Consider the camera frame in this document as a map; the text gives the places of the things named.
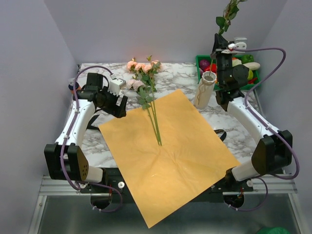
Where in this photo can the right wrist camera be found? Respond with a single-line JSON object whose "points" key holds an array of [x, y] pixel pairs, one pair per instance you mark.
{"points": [[238, 43]]}

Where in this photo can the orange bottle blue cap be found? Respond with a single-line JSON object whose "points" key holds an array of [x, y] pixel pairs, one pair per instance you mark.
{"points": [[73, 86]]}

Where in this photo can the red bell pepper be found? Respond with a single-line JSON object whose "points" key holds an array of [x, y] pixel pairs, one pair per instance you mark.
{"points": [[211, 68]]}

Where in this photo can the green plastic crate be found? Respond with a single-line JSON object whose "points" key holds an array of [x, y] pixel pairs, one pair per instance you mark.
{"points": [[246, 87]]}

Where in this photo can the aluminium rail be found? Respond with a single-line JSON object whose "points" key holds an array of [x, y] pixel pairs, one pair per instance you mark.
{"points": [[275, 185]]}

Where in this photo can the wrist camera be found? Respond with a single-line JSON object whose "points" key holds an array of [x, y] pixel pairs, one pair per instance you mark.
{"points": [[238, 43], [116, 85]]}

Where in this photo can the green cloth object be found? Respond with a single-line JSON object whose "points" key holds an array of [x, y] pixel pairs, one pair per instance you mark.
{"points": [[273, 230]]}

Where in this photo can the pink flower bouquet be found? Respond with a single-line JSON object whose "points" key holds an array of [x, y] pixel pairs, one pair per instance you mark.
{"points": [[144, 84]]}

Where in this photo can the red chili pepper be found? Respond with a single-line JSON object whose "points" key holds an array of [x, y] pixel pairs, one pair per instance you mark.
{"points": [[252, 81]]}

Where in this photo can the white radish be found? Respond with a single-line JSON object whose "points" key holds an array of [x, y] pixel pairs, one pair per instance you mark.
{"points": [[251, 65]]}

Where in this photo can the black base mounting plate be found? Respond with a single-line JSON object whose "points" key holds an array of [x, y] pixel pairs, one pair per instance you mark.
{"points": [[219, 192]]}

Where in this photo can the black ribbon gold lettering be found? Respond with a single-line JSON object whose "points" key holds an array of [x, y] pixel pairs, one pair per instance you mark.
{"points": [[90, 126]]}

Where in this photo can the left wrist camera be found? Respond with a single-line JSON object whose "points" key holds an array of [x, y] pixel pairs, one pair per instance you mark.
{"points": [[116, 85]]}

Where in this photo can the orange paper flower wrap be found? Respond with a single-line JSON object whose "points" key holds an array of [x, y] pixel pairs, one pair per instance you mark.
{"points": [[164, 177]]}

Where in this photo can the green lime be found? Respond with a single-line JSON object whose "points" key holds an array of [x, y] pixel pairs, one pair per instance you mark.
{"points": [[250, 75]]}

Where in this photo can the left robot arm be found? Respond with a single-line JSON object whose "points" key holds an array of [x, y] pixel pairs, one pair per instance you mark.
{"points": [[65, 159]]}

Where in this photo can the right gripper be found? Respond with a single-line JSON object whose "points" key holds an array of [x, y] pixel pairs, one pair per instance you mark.
{"points": [[220, 47]]}

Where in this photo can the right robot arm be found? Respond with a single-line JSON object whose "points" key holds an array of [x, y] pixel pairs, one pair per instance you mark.
{"points": [[274, 147]]}

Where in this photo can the purple onion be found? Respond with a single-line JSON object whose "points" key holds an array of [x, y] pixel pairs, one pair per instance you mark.
{"points": [[203, 64]]}

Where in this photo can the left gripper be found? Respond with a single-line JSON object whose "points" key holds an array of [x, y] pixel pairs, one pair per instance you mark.
{"points": [[117, 110]]}

